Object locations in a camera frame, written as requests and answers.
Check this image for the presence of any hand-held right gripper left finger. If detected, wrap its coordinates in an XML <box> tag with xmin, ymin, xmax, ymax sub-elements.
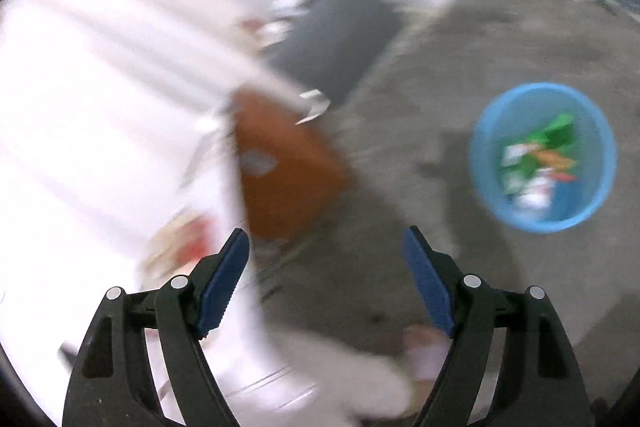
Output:
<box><xmin>62</xmin><ymin>228</ymin><xmax>250</xmax><ymax>427</ymax></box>

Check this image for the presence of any grey cabinet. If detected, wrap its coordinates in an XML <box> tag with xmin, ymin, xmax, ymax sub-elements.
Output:
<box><xmin>262</xmin><ymin>0</ymin><xmax>406</xmax><ymax>108</ymax></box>

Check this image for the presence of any floral tablecloth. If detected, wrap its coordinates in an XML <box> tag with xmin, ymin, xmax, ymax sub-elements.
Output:
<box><xmin>0</xmin><ymin>117</ymin><xmax>416</xmax><ymax>425</ymax></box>

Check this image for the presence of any pink slipper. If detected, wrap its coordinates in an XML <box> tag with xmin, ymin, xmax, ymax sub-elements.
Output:
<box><xmin>404</xmin><ymin>326</ymin><xmax>451</xmax><ymax>383</ymax></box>

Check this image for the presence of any blue plastic bin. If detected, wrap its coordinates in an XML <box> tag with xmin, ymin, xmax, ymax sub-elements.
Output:
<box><xmin>469</xmin><ymin>83</ymin><xmax>617</xmax><ymax>235</ymax></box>

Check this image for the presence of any brown wooden table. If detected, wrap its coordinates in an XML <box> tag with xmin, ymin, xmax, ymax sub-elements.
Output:
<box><xmin>232</xmin><ymin>89</ymin><xmax>351</xmax><ymax>240</ymax></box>

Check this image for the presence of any green snack wrapper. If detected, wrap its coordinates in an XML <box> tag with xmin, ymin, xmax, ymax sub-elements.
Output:
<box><xmin>502</xmin><ymin>114</ymin><xmax>576</xmax><ymax>198</ymax></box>

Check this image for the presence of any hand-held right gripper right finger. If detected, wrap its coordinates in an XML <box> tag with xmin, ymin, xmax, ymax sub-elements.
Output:
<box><xmin>403</xmin><ymin>226</ymin><xmax>596</xmax><ymax>427</ymax></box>

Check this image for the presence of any metal table bracket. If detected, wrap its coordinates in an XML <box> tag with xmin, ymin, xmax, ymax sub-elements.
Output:
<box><xmin>295</xmin><ymin>89</ymin><xmax>331</xmax><ymax>125</ymax></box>

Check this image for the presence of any white curtain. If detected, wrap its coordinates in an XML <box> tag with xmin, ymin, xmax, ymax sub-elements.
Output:
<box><xmin>0</xmin><ymin>0</ymin><xmax>466</xmax><ymax>118</ymax></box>

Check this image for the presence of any orange snack wrapper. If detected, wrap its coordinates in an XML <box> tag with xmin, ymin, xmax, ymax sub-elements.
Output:
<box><xmin>532</xmin><ymin>147</ymin><xmax>576</xmax><ymax>168</ymax></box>

